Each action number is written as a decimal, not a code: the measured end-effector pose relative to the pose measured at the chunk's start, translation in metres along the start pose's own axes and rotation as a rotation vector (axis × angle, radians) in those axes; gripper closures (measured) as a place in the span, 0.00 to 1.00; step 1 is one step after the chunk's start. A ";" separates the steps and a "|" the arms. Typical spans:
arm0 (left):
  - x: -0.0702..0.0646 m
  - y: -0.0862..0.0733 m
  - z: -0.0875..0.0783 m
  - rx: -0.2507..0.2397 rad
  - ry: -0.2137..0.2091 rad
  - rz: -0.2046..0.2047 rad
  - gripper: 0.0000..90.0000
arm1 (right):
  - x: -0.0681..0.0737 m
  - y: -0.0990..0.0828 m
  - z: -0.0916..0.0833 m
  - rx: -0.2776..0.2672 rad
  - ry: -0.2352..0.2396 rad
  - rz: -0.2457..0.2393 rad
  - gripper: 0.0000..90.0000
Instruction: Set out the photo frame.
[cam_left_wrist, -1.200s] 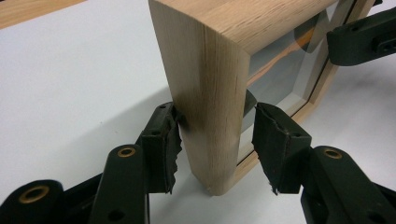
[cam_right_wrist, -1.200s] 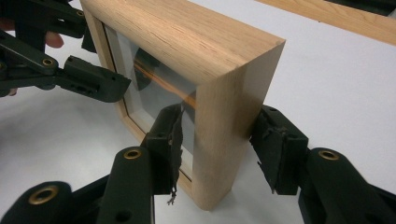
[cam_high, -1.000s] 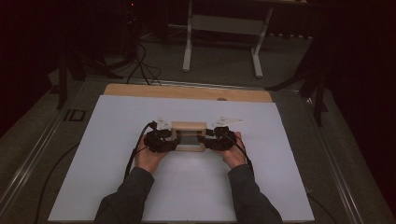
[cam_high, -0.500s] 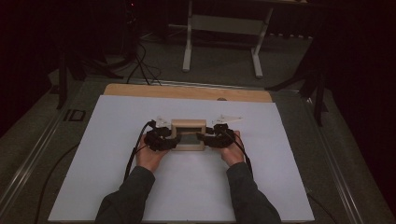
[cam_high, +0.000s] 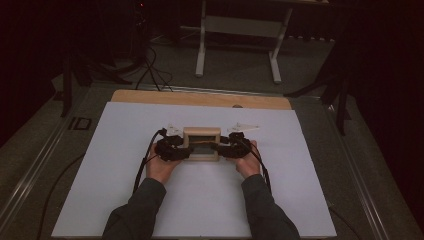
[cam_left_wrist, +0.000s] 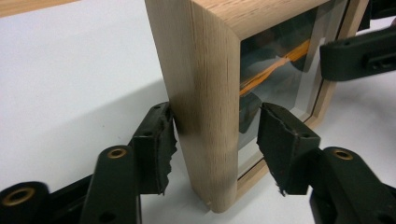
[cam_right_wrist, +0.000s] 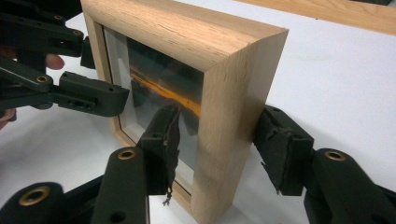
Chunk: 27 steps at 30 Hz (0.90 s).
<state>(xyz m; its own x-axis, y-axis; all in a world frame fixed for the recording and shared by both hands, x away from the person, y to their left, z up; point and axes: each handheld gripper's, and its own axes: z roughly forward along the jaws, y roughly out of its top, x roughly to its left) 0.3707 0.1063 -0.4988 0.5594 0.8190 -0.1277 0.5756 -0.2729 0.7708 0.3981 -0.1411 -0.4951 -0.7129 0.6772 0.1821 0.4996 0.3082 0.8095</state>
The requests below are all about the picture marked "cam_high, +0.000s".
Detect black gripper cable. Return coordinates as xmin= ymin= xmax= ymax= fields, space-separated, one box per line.
xmin=247 ymin=141 xmax=363 ymax=240
xmin=132 ymin=127 xmax=168 ymax=195

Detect black cable on floor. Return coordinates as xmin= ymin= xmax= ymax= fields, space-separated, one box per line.
xmin=35 ymin=152 xmax=86 ymax=240

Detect person's right hand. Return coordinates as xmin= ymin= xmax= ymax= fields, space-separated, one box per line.
xmin=229 ymin=139 xmax=262 ymax=180

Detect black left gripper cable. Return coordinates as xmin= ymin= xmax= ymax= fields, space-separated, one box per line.
xmin=132 ymin=127 xmax=168 ymax=195

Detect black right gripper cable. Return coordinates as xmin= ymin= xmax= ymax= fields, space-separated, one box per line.
xmin=247 ymin=141 xmax=363 ymax=240

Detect wooden table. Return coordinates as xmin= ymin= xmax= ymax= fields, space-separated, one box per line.
xmin=110 ymin=88 xmax=293 ymax=111

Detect metal floor rail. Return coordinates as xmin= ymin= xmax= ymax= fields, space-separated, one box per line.
xmin=89 ymin=81 xmax=322 ymax=100
xmin=0 ymin=113 xmax=73 ymax=229
xmin=319 ymin=99 xmax=392 ymax=240

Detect black floor socket box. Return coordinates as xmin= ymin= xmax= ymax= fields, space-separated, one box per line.
xmin=67 ymin=116 xmax=93 ymax=132

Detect black stand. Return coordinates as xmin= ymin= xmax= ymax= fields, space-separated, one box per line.
xmin=284 ymin=9 xmax=355 ymax=137
xmin=59 ymin=19 xmax=134 ymax=118

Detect white metal desk frame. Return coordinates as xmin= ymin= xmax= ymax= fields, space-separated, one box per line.
xmin=194 ymin=0 xmax=332 ymax=85

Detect person's left hand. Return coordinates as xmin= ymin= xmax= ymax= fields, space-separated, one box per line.
xmin=145 ymin=142 xmax=183 ymax=186

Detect black floor cables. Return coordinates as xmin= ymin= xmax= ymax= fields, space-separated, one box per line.
xmin=134 ymin=43 xmax=175 ymax=93

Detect wooden photo frame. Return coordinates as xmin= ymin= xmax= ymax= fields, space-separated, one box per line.
xmin=182 ymin=126 xmax=223 ymax=163

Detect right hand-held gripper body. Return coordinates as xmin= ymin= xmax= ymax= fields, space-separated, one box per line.
xmin=219 ymin=122 xmax=261 ymax=160

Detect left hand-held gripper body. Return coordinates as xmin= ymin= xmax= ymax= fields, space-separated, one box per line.
xmin=154 ymin=122 xmax=188 ymax=163

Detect white table mat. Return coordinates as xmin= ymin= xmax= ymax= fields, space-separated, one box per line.
xmin=51 ymin=101 xmax=338 ymax=239

